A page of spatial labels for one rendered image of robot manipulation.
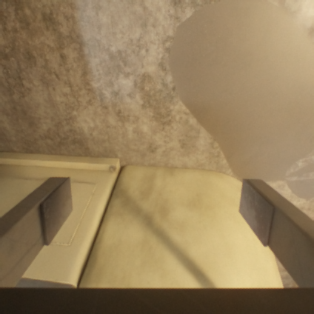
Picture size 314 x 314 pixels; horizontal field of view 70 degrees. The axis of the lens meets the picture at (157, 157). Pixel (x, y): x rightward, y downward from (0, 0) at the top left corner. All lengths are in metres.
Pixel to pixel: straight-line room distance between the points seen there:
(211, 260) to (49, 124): 0.89
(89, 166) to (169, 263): 0.60
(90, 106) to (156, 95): 0.29
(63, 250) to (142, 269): 0.29
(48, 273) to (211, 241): 0.55
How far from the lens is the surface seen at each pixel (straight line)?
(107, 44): 0.90
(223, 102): 0.93
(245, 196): 0.17
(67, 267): 0.88
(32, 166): 1.31
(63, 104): 1.07
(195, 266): 0.82
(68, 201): 0.17
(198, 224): 0.91
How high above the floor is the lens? 0.83
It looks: 50 degrees down
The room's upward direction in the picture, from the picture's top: 169 degrees counter-clockwise
